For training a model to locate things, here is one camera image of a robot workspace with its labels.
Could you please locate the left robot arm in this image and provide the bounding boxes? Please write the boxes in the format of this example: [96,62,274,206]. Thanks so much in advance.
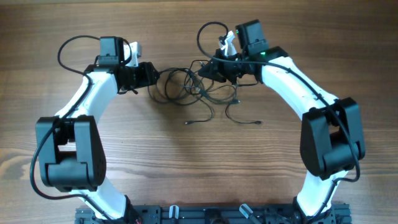
[29,36,160,223]

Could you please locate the black camera cable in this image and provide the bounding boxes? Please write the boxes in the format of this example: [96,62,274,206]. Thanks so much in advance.
[29,35,133,223]
[196,21,361,222]

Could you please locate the black left camera cable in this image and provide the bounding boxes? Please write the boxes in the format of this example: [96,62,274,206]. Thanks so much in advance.
[29,35,133,223]

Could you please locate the black usb cables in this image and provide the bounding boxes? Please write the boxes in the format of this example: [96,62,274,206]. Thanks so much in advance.
[146,58,262,126]

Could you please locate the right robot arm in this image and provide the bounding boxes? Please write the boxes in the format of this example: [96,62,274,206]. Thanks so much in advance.
[198,20,366,223]

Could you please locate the black right camera cable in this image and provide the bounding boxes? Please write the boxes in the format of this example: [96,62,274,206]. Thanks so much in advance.
[196,21,361,222]

